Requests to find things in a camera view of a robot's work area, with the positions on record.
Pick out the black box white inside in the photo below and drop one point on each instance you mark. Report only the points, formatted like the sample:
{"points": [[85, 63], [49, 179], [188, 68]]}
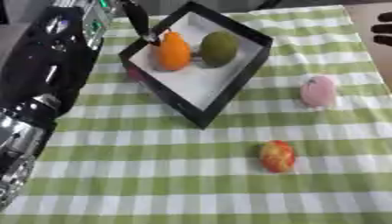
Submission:
{"points": [[204, 78]]}

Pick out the red yellow toy fruit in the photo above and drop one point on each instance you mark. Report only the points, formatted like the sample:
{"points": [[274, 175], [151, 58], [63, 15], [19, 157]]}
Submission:
{"points": [[277, 156]]}

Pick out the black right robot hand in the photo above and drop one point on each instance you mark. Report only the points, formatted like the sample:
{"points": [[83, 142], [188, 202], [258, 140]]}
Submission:
{"points": [[384, 28]]}

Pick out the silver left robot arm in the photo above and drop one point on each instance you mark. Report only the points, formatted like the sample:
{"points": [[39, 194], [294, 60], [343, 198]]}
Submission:
{"points": [[20, 137]]}

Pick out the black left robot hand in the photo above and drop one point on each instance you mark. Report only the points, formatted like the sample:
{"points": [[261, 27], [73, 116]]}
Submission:
{"points": [[41, 58]]}

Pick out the orange toy fruit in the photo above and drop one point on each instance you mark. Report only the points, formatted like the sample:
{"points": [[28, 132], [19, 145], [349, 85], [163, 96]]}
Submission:
{"points": [[172, 52]]}

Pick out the green toy fruit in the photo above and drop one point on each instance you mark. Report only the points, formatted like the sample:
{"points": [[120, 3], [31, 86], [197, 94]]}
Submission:
{"points": [[218, 48]]}

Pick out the pink toy peach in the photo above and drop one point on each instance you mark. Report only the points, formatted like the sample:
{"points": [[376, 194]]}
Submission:
{"points": [[318, 91]]}

